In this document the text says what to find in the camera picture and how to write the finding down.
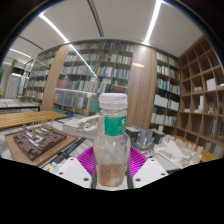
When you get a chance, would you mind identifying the wooden cubby shelf unit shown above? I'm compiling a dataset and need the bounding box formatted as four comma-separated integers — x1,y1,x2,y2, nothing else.
178,34,224,158

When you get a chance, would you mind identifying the side bookshelf with books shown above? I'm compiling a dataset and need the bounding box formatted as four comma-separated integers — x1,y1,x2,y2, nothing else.
24,49,58,102

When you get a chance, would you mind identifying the dark grey building model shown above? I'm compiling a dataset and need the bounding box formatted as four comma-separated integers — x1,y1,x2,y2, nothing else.
125,125,165,152

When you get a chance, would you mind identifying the clear plastic bottle green label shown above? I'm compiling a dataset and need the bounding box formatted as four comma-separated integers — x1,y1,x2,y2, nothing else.
93,92,132,188

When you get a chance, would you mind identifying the beige building model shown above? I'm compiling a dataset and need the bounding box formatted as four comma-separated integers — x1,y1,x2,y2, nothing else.
63,114,101,140

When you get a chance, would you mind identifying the large wall bookshelf with books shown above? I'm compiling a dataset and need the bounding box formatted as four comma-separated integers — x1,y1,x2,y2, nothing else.
53,39,134,116

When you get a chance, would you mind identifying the brown model on wooden board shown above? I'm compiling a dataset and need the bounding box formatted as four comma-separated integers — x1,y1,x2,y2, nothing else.
4,124,80,168

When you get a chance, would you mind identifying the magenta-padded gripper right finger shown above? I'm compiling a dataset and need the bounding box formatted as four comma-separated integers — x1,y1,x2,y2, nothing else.
128,146,170,190

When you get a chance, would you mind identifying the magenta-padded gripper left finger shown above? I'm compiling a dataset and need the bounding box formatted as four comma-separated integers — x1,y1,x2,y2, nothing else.
54,145,100,188

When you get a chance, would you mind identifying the narrow bookshelf with books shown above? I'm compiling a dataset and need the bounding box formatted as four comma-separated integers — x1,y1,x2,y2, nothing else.
149,49,183,135

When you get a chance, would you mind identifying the long ceiling light strip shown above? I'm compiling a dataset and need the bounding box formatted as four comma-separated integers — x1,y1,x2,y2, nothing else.
143,0,163,45
38,12,98,78

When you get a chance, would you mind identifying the white building model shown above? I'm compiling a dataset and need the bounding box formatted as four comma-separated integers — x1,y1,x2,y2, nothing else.
151,138,205,168

